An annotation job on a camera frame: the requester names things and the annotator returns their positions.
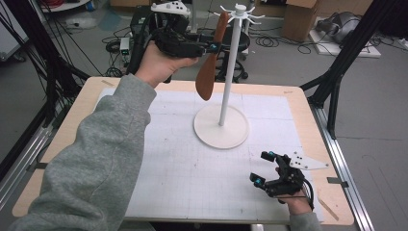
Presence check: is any small grey power supply box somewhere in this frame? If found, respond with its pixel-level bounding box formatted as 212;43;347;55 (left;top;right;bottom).
118;37;132;63

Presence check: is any person's left hand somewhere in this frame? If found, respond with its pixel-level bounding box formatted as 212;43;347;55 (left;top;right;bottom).
134;40;200;90

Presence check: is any orange rice paddle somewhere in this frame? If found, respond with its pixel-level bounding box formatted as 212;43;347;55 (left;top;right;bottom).
194;11;231;102

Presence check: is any person's right hand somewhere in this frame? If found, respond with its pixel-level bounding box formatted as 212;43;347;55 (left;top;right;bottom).
274;167;315;216

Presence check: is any black metal frame stand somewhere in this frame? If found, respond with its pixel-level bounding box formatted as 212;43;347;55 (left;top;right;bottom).
0;0;91;127
299;0;399;140

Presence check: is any black round stool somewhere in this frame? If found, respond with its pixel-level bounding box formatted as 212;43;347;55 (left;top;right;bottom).
214;27;251;83

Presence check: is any white hook stand rack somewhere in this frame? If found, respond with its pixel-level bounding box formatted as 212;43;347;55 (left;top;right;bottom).
192;3;267;150

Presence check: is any aluminium rail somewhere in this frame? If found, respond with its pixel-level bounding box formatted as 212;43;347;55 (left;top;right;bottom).
0;124;54;211
311;105;375;231

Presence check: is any thin wooden stick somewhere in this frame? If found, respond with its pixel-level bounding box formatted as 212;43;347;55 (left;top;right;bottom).
317;195;340;222

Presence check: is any white power strip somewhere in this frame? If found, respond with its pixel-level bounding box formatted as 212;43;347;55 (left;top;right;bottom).
64;16;98;31

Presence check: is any brown cardboard box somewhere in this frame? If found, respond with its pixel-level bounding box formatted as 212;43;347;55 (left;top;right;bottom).
281;0;322;43

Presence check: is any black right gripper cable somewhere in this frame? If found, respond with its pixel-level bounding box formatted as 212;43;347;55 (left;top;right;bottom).
301;177;316;211

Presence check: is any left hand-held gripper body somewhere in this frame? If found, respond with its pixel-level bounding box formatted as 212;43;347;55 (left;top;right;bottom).
150;1;207;60

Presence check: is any grey bag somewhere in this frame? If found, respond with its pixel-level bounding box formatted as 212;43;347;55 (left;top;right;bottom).
315;11;354;45

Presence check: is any dark metal bracket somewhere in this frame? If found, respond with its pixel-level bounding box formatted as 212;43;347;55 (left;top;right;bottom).
326;176;349;190

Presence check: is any white round table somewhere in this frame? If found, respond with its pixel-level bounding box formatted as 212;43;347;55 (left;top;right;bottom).
38;0;91;14

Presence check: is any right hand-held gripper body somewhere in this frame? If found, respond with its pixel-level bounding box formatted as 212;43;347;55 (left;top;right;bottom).
264;150;330;198

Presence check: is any white grid mat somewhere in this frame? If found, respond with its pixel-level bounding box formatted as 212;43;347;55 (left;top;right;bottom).
92;87;325;224

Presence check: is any white metal post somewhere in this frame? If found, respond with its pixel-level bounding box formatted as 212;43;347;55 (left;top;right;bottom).
189;0;199;35

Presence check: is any white flat board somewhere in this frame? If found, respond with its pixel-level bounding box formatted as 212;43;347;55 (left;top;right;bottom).
308;29;383;60

